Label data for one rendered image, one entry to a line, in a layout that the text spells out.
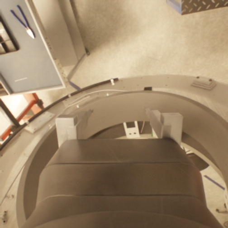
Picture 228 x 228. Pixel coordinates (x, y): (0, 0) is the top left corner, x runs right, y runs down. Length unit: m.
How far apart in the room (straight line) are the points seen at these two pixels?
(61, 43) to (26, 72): 0.39
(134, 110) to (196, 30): 0.95
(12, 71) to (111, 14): 0.90
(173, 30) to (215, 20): 0.32
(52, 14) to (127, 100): 0.83
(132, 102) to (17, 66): 0.77
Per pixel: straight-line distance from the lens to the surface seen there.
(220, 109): 0.89
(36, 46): 1.10
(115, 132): 1.27
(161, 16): 1.59
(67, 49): 1.43
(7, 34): 1.17
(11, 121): 1.61
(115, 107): 0.99
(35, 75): 1.19
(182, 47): 1.68
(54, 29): 1.43
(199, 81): 1.02
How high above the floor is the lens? 1.56
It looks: 50 degrees down
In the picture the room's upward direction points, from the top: 169 degrees counter-clockwise
